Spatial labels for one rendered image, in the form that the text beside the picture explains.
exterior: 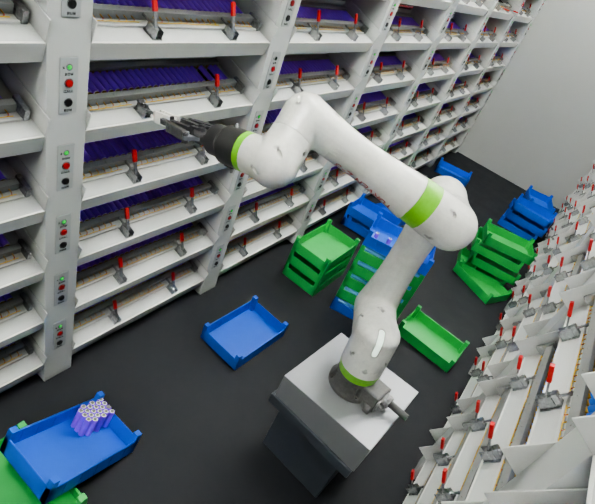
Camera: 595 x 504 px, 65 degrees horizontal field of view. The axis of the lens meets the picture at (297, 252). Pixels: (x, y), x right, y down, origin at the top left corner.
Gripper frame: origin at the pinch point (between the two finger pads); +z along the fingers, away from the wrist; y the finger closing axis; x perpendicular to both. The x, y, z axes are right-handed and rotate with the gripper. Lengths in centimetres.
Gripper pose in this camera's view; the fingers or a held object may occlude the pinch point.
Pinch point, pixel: (166, 119)
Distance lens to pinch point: 126.7
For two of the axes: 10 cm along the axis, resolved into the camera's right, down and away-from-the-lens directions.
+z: -8.0, -4.0, 4.4
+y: 5.8, -3.1, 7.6
